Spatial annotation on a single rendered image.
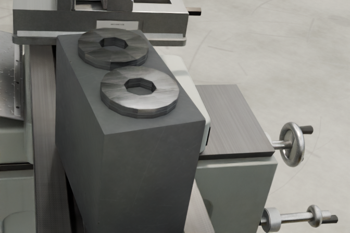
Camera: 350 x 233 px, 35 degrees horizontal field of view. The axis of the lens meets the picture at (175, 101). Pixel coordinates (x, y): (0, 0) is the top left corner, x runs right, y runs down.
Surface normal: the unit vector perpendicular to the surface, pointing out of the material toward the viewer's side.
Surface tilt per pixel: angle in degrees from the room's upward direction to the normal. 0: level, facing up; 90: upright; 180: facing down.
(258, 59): 0
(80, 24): 90
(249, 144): 0
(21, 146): 90
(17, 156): 90
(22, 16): 90
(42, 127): 0
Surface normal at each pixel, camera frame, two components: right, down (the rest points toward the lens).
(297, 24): 0.13, -0.82
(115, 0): 0.21, 0.58
